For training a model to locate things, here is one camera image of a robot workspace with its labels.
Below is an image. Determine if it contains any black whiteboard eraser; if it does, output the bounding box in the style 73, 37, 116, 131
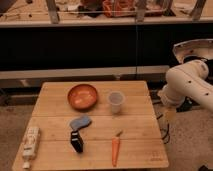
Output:
70, 131, 83, 153

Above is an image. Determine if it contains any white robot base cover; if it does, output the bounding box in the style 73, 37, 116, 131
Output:
172, 38, 213, 63

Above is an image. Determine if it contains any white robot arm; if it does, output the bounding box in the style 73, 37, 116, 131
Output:
158, 60, 213, 122

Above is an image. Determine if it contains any clear plastic cup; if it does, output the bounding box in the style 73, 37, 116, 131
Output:
107, 91, 125, 114

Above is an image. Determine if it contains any orange carrot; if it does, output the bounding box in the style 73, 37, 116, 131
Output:
112, 131, 123, 167

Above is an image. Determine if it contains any orange bowl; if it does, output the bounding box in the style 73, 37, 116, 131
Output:
67, 84, 98, 110

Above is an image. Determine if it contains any orange object behind fence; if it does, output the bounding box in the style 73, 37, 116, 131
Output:
102, 0, 135, 17

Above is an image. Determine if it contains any white bottle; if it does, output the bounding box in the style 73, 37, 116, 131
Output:
22, 126, 41, 170

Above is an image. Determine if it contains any black cable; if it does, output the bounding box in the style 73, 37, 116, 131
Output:
156, 113, 172, 145

